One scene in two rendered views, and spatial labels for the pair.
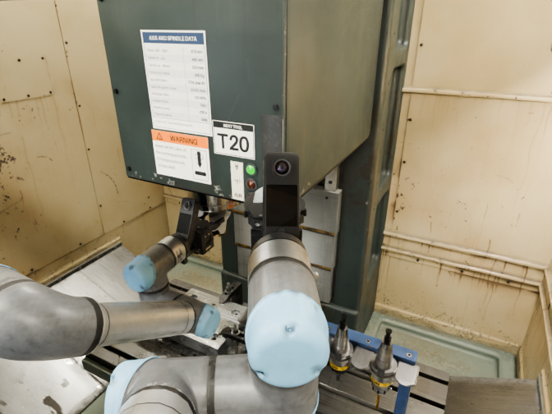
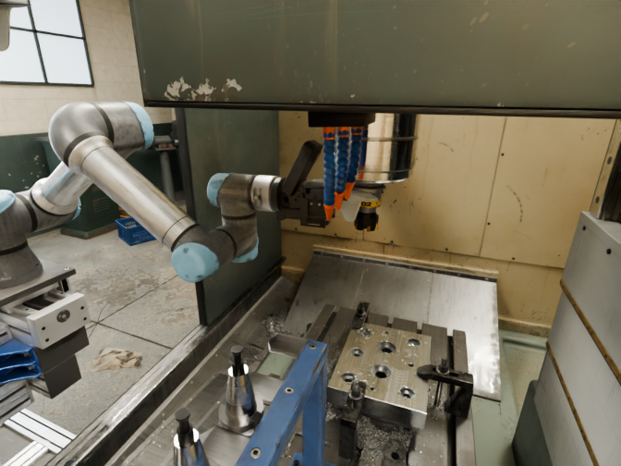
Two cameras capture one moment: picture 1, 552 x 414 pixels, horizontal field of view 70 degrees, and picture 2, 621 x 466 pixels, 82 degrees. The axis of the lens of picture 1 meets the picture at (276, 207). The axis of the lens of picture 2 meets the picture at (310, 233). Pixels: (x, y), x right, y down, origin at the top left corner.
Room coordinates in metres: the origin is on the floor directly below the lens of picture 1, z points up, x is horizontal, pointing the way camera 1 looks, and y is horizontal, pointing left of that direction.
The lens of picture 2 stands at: (0.85, -0.47, 1.64)
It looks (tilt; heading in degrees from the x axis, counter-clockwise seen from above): 21 degrees down; 82
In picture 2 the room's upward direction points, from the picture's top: 1 degrees clockwise
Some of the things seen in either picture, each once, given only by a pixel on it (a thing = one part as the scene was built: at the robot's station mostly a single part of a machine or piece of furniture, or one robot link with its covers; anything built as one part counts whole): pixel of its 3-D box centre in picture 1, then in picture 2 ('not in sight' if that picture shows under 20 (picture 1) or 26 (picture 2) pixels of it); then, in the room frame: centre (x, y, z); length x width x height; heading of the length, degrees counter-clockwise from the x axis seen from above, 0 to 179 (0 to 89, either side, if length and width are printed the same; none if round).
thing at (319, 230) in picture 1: (282, 237); (598, 383); (1.45, -0.03, 1.16); 0.48 x 0.05 x 0.51; 63
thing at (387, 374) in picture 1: (383, 365); not in sight; (0.71, -0.27, 1.21); 0.06 x 0.06 x 0.03
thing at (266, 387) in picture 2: not in sight; (259, 387); (0.84, -0.02, 1.21); 0.07 x 0.05 x 0.01; 153
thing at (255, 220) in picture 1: (276, 243); not in sight; (0.47, 0.00, 1.71); 0.12 x 0.08 x 0.09; 3
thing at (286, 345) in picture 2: (249, 318); (286, 345); (0.89, 0.08, 1.21); 0.07 x 0.05 x 0.01; 153
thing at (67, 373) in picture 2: not in sight; (26, 357); (0.12, 0.52, 0.89); 0.36 x 0.10 x 0.09; 149
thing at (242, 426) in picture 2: not in sight; (241, 414); (0.81, -0.07, 1.21); 0.06 x 0.06 x 0.03
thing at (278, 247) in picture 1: (282, 272); not in sight; (0.38, -0.01, 1.72); 0.08 x 0.05 x 0.08; 93
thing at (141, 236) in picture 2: not in sight; (147, 226); (-0.58, 3.91, 0.11); 0.62 x 0.42 x 0.22; 37
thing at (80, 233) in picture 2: not in sight; (84, 185); (-1.34, 4.21, 0.59); 0.57 x 0.52 x 1.17; 59
